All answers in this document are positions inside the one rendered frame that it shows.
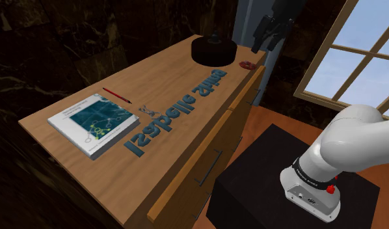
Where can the wooden frame window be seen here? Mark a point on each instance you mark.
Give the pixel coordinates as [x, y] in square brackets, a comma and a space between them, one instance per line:
[321, 60]

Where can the wooden chest of drawers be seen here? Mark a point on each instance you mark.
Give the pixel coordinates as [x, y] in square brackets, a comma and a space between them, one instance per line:
[169, 82]

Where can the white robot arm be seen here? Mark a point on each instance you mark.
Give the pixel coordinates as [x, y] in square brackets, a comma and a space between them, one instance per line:
[350, 139]

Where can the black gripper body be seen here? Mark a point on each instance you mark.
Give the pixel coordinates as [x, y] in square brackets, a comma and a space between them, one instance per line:
[274, 28]

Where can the blue letter sign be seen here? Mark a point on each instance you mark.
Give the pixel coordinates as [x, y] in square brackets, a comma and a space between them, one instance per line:
[134, 149]

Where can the grey door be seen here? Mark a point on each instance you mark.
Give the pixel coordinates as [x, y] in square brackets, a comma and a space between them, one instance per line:
[245, 19]

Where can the black round lidded box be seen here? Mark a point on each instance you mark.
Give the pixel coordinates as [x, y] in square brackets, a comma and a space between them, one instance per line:
[213, 54]

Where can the white and teal book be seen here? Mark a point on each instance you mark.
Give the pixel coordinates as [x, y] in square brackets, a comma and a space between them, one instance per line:
[96, 123]

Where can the small grey metal figure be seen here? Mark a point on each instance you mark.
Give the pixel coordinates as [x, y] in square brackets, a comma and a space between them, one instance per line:
[149, 111]

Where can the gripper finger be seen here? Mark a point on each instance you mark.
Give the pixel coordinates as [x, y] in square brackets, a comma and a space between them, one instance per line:
[273, 43]
[258, 43]

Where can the red pen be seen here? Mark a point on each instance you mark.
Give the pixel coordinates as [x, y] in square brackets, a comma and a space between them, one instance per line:
[116, 95]

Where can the black robot stand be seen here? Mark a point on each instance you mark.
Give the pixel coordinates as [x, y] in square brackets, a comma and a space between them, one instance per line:
[261, 165]

